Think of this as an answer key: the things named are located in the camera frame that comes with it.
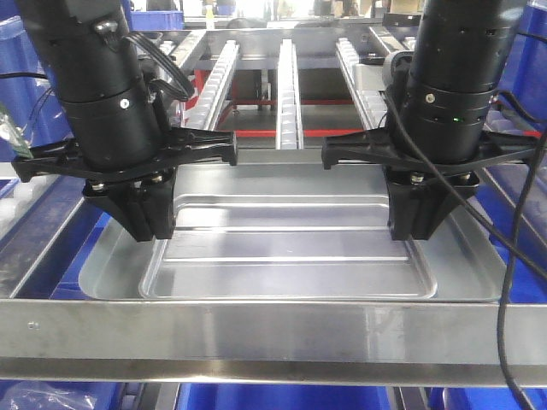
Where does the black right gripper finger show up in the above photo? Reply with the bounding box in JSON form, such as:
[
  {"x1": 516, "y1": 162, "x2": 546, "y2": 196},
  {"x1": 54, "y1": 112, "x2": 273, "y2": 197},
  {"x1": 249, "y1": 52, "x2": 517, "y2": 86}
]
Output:
[
  {"x1": 144, "y1": 179, "x2": 175, "y2": 239},
  {"x1": 108, "y1": 191, "x2": 153, "y2": 242}
]

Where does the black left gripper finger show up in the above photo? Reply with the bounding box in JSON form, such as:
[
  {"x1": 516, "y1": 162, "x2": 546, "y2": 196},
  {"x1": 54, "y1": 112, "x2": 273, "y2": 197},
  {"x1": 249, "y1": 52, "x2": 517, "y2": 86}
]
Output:
[
  {"x1": 387, "y1": 183, "x2": 417, "y2": 240},
  {"x1": 412, "y1": 187, "x2": 453, "y2": 240}
]

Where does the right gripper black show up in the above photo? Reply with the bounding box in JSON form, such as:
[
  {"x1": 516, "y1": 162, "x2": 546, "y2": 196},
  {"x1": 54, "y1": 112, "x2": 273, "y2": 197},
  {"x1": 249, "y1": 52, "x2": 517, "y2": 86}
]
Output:
[{"x1": 321, "y1": 128, "x2": 540, "y2": 175}]

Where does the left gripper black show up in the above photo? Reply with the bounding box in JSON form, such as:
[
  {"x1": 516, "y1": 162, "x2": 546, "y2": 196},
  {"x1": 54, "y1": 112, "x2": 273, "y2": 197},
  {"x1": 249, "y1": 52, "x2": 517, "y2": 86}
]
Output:
[{"x1": 10, "y1": 127, "x2": 238, "y2": 185}]

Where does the small silver metal tray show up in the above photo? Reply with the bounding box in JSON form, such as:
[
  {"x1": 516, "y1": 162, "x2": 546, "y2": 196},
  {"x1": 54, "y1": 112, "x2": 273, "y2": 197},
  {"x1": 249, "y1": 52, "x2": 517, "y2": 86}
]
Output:
[{"x1": 139, "y1": 194, "x2": 438, "y2": 301}]

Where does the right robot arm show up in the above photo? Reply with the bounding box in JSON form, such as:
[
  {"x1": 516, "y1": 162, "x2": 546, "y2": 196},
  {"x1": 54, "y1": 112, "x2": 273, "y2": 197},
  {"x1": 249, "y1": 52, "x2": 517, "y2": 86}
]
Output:
[{"x1": 86, "y1": 1, "x2": 544, "y2": 242}]

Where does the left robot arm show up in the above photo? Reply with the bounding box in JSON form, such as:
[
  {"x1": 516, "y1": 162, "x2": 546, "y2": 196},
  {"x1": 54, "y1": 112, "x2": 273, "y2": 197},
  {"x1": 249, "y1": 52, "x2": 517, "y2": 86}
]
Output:
[{"x1": 13, "y1": 1, "x2": 238, "y2": 242}]

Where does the large silver metal tray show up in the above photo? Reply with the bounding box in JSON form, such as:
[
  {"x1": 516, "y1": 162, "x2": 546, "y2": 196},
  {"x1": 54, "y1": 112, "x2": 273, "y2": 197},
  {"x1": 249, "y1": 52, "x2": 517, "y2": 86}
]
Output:
[{"x1": 79, "y1": 163, "x2": 504, "y2": 302}]

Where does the steel front cross beam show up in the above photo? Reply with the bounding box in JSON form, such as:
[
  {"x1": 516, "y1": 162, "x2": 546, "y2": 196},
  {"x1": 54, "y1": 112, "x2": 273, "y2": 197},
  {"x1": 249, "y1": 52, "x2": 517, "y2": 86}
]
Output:
[{"x1": 0, "y1": 298, "x2": 547, "y2": 388}]

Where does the blue crate left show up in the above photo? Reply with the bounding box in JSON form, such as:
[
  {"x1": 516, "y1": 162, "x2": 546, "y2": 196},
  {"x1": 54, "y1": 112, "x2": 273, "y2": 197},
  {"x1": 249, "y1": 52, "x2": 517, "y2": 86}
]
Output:
[{"x1": 486, "y1": 1, "x2": 546, "y2": 135}]

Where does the distant blue bin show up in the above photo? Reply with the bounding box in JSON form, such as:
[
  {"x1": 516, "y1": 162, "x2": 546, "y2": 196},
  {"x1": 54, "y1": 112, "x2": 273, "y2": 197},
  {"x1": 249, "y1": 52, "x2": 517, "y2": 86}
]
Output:
[{"x1": 131, "y1": 10, "x2": 185, "y2": 31}]

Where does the lower left blue bin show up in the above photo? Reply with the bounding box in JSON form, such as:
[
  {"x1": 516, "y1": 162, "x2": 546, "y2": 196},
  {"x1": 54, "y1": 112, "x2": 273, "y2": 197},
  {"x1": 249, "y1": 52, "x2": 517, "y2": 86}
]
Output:
[{"x1": 1, "y1": 380, "x2": 124, "y2": 409}]

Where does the lower right blue bin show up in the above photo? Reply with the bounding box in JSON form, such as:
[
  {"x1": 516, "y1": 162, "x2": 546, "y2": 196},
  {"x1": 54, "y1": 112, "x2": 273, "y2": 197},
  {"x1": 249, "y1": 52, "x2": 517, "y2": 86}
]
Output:
[{"x1": 427, "y1": 388, "x2": 521, "y2": 410}]

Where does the lower middle blue bin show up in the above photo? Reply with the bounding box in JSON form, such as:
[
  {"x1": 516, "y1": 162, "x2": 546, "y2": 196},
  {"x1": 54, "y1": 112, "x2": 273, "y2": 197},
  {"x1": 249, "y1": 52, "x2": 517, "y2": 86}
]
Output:
[{"x1": 176, "y1": 384, "x2": 391, "y2": 409}]

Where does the plastic bag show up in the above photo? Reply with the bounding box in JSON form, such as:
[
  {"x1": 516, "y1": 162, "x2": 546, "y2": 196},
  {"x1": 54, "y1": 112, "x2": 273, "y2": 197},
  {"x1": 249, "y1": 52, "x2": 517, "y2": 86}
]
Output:
[{"x1": 1, "y1": 382, "x2": 97, "y2": 410}]

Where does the roller conveyor rail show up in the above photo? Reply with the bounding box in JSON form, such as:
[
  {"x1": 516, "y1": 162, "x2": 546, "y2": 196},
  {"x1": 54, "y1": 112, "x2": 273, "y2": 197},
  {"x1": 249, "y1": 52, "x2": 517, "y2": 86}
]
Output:
[
  {"x1": 275, "y1": 38, "x2": 304, "y2": 150},
  {"x1": 336, "y1": 38, "x2": 387, "y2": 130},
  {"x1": 161, "y1": 29, "x2": 207, "y2": 72},
  {"x1": 185, "y1": 40, "x2": 239, "y2": 131}
]

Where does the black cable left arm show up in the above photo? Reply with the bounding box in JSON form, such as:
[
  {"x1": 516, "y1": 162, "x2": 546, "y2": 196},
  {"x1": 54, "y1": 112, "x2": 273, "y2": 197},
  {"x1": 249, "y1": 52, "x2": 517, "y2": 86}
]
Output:
[{"x1": 121, "y1": 32, "x2": 196, "y2": 103}]

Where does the red table frame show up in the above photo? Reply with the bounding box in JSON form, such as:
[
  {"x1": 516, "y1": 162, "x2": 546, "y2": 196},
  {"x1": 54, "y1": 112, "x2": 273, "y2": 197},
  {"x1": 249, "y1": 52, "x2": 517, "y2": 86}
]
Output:
[{"x1": 194, "y1": 70, "x2": 364, "y2": 138}]

